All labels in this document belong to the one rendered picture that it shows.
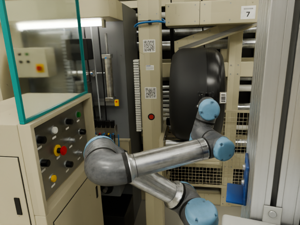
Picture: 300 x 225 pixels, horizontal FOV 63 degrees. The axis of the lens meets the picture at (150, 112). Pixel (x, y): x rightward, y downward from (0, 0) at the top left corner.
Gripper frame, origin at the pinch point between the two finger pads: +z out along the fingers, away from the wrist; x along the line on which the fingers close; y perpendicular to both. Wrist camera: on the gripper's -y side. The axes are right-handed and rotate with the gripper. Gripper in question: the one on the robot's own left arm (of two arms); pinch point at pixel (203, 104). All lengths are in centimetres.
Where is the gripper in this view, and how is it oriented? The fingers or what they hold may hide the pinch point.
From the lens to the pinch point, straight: 125.7
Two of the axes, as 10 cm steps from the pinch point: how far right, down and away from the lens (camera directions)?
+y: -0.1, -9.9, -1.6
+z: 1.6, -1.6, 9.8
